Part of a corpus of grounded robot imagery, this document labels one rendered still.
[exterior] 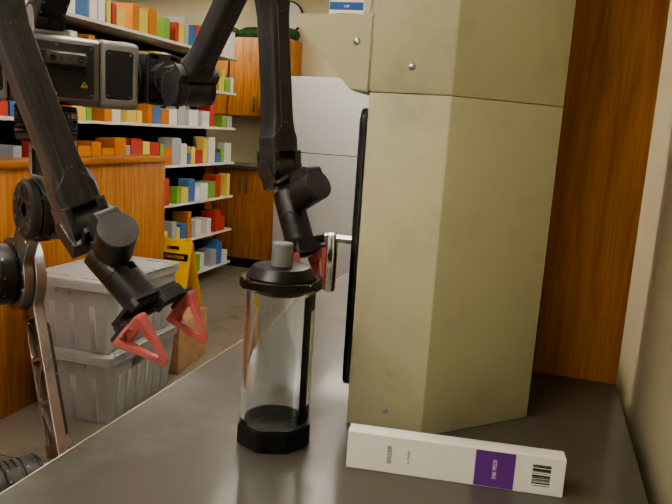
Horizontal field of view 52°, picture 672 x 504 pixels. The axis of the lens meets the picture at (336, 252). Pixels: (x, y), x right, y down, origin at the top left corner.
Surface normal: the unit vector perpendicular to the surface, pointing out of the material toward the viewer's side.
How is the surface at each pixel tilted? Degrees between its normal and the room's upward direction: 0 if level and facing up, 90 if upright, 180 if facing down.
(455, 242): 90
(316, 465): 0
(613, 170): 90
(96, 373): 96
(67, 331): 95
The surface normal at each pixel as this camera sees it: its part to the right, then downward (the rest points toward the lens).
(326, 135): -0.29, 0.15
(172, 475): 0.07, -0.98
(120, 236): 0.38, -0.49
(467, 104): 0.47, 0.18
